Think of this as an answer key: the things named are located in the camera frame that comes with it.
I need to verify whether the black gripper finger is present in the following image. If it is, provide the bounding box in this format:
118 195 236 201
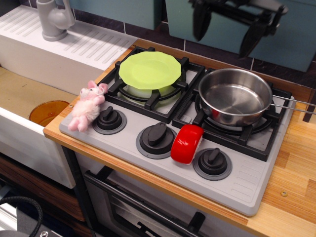
238 21 269 58
193 4 211 41

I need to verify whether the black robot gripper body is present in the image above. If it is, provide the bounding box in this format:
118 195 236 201
189 0 288 25

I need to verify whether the red salmon sushi toy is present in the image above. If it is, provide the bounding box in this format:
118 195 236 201
170 124 204 165

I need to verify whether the stainless steel pan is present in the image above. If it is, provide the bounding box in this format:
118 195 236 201
198 68 314 127

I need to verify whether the light green plastic plate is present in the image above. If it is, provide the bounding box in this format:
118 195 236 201
118 51 182 90

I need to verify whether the black left burner grate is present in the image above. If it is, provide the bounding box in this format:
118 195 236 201
101 47 205 123

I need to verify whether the black burner grate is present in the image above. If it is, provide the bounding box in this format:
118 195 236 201
101 47 205 123
172 79 292 161

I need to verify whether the grey toy stove top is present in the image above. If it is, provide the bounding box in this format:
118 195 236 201
59 47 295 216

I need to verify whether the black right burner grate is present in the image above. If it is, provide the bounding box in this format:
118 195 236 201
172 79 292 161

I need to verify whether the black middle stove knob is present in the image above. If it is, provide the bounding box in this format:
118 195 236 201
136 122 177 159

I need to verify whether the black stove knob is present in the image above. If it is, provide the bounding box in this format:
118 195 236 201
136 122 177 159
193 148 233 181
93 106 127 135

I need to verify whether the pink plush pig toy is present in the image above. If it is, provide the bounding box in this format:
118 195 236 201
68 80 108 132

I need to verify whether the black right stove knob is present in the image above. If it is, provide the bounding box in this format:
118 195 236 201
193 148 233 181

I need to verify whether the black left stove knob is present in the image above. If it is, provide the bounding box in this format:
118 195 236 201
93 106 127 135

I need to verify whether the grey toy faucet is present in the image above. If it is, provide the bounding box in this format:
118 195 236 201
36 0 75 41

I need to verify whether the white toy sink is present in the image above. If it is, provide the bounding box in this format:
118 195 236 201
0 5 136 189

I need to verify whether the orange plastic cup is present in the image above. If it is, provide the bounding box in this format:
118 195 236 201
29 100 69 127

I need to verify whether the toy oven door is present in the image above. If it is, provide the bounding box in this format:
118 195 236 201
83 166 242 237

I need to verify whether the teal wall cabinet left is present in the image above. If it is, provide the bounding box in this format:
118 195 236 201
70 0 163 30

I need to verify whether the black cable lower left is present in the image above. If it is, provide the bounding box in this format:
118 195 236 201
0 197 43 237

